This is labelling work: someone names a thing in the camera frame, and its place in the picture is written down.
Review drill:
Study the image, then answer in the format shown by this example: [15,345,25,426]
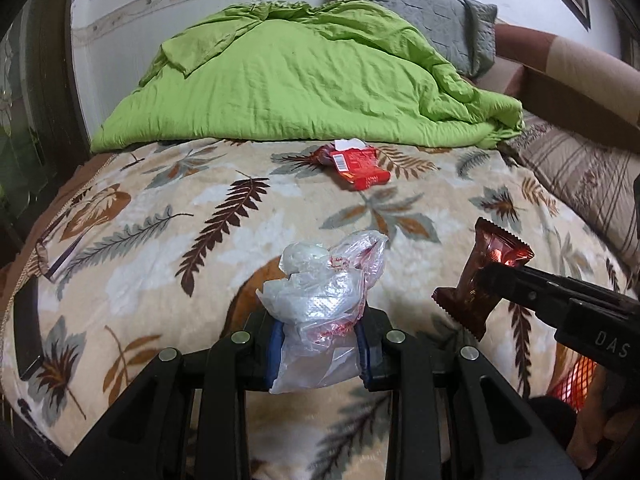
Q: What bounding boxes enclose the green duvet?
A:
[91,0,526,154]

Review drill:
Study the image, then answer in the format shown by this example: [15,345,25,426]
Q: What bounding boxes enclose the leaf print blanket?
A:
[0,135,637,480]

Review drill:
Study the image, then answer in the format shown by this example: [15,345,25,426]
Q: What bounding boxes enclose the brown and red wrapper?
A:
[432,217,532,342]

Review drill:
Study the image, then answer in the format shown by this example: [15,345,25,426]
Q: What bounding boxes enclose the brown padded headboard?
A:
[492,21,640,137]

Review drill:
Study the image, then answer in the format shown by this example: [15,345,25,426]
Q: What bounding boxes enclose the eyeglasses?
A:
[34,229,85,282]

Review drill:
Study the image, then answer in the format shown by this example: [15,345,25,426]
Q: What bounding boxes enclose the clear plastic bag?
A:
[256,230,390,395]

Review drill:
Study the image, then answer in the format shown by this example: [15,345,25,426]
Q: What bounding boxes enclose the striped beige pillow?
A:
[499,110,640,283]

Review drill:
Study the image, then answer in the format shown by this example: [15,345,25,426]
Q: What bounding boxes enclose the red mesh bag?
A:
[547,356,599,412]

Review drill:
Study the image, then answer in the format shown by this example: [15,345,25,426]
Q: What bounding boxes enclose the red foil packet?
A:
[312,138,392,192]

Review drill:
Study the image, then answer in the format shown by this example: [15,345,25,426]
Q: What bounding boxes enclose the grey quilted pillow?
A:
[334,0,499,79]

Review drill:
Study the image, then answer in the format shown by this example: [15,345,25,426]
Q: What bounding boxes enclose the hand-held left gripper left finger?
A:
[57,311,284,480]

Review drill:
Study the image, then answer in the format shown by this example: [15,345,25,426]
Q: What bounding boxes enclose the person's right hand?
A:
[572,370,625,469]

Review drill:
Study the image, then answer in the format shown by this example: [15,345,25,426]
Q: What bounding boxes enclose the black strap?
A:
[13,284,44,377]

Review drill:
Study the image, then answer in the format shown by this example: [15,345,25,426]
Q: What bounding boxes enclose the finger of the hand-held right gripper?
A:
[477,262,573,332]

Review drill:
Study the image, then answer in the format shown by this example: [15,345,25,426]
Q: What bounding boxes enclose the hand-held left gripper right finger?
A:
[356,305,583,480]

